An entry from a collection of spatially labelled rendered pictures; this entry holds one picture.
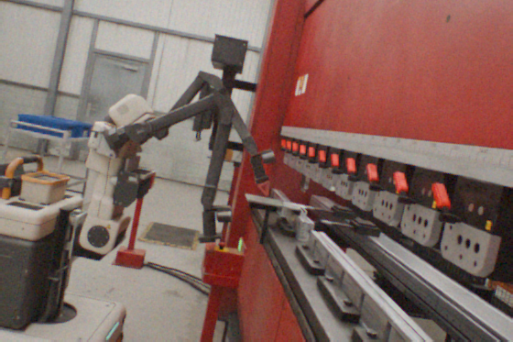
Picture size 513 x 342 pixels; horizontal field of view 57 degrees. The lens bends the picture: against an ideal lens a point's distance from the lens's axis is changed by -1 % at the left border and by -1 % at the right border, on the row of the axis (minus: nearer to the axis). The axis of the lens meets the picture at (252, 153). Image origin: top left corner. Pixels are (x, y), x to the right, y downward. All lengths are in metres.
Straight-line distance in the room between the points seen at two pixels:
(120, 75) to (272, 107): 6.67
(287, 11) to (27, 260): 2.22
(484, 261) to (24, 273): 1.84
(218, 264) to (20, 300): 0.86
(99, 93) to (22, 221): 7.69
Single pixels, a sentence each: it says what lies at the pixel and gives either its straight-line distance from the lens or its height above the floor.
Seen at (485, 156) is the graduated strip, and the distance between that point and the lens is 0.97.
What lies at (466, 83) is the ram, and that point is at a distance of 1.09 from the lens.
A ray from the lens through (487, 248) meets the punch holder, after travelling 0.91.
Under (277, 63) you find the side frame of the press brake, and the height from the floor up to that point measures 1.81.
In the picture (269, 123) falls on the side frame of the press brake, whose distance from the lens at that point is 3.28.
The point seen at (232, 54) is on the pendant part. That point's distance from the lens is 3.44.
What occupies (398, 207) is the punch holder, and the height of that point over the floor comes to 1.23.
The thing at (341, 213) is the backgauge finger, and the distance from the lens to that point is 2.49.
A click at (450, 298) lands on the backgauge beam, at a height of 0.98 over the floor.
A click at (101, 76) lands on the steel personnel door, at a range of 9.82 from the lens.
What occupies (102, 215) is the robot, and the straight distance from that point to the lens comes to 2.27.
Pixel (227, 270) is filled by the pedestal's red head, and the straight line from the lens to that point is 2.09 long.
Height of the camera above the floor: 1.35
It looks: 3 degrees down
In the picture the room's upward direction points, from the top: 12 degrees clockwise
